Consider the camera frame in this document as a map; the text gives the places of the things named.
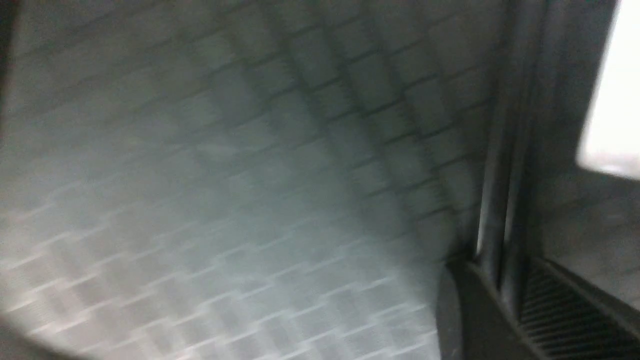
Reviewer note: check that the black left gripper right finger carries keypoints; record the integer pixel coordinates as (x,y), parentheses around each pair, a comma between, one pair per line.
(567,318)

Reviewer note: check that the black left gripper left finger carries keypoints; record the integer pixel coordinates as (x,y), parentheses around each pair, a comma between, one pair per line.
(473,323)

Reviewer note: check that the beige checked tablecloth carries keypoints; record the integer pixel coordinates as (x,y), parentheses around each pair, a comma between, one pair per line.
(241,179)

